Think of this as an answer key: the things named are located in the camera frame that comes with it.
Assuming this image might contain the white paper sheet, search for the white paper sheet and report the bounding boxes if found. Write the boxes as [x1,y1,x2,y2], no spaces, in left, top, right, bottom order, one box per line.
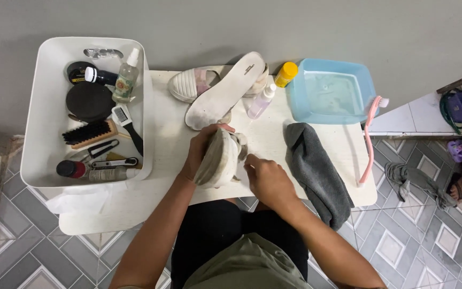
[45,182,114,215]

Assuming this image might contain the grey towel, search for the grey towel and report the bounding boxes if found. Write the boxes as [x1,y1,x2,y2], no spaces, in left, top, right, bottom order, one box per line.
[285,122,355,232]

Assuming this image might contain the dark bottle with white cap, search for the dark bottle with white cap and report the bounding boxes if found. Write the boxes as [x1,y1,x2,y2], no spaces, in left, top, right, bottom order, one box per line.
[84,66,119,86]

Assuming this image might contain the pink long-handled brush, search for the pink long-handled brush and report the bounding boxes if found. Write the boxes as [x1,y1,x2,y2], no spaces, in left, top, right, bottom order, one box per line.
[358,96,390,185]

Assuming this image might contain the white tiled ledge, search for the white tiled ledge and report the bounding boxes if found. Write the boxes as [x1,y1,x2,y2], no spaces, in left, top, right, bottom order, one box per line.
[362,92,462,140]

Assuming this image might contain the yellow plastic bottle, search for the yellow plastic bottle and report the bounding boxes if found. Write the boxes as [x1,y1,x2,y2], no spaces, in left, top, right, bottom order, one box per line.
[274,61,298,88]

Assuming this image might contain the clear bottle with grey label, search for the clear bottle with grey label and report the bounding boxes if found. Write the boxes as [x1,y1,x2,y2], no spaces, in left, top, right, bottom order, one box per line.
[87,166,140,184]

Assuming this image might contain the black shoe polish tin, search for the black shoe polish tin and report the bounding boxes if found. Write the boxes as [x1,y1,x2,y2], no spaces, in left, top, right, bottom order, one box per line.
[66,61,98,86]

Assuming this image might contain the white plastic storage bin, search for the white plastic storage bin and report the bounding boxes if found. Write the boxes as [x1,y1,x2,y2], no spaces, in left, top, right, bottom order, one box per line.
[20,36,155,189]

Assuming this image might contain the grey rag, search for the grey rag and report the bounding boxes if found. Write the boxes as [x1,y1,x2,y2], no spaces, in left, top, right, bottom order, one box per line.
[384,162,459,210]

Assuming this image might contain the person's olive green shirt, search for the person's olive green shirt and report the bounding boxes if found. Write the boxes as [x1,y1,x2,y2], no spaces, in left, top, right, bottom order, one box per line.
[183,233,314,289]

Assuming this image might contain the small clear spray bottle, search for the small clear spray bottle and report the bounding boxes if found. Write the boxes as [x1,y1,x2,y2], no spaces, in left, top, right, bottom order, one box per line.
[247,83,277,120]

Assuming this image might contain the wooden black-bristle shoe brush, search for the wooden black-bristle shoe brush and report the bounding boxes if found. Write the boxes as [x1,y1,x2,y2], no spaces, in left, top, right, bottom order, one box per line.
[61,119,119,150]

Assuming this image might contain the white shoe insole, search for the white shoe insole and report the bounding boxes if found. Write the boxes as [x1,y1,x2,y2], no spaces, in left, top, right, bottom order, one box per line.
[184,51,267,131]

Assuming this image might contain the white and black brush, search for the white and black brush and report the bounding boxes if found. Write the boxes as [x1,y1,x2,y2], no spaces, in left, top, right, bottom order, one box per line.
[111,104,144,157]

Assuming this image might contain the white sneaker with pink strap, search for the white sneaker with pink strap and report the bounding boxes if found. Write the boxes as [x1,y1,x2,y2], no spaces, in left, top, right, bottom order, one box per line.
[168,63,270,104]

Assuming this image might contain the person's right hand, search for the person's right hand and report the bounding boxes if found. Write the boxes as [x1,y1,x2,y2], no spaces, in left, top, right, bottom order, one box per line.
[244,154,301,210]

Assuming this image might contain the black metal clip tool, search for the black metal clip tool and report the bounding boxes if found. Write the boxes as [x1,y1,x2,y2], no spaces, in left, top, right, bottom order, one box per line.
[87,139,120,160]

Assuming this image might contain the red bottle with black cap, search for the red bottle with black cap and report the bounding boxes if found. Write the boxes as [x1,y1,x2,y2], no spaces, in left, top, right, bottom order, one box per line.
[56,160,90,180]

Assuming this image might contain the person's left hand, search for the person's left hand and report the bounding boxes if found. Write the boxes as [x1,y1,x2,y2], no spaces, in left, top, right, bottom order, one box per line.
[180,123,236,185]

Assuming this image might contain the crumpled clear plastic wrap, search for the crumpled clear plastic wrap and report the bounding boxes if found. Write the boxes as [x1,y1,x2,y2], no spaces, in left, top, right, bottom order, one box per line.
[83,48,124,59]

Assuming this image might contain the person's black shorts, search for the person's black shorts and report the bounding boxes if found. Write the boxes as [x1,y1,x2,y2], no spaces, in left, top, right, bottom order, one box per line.
[170,198,310,289]

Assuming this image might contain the large round black tin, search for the large round black tin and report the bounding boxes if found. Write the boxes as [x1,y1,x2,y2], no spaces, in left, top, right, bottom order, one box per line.
[65,82,116,123]

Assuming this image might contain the light blue plastic basin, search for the light blue plastic basin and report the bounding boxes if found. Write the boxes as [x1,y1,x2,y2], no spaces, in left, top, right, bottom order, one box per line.
[286,59,378,125]

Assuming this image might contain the labelled clear spray bottle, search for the labelled clear spray bottle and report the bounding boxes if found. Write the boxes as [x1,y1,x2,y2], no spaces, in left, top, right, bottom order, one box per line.
[111,48,140,104]

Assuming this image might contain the purple plastic toy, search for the purple plastic toy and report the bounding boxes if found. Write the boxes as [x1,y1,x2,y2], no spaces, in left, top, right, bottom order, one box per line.
[446,139,462,163]

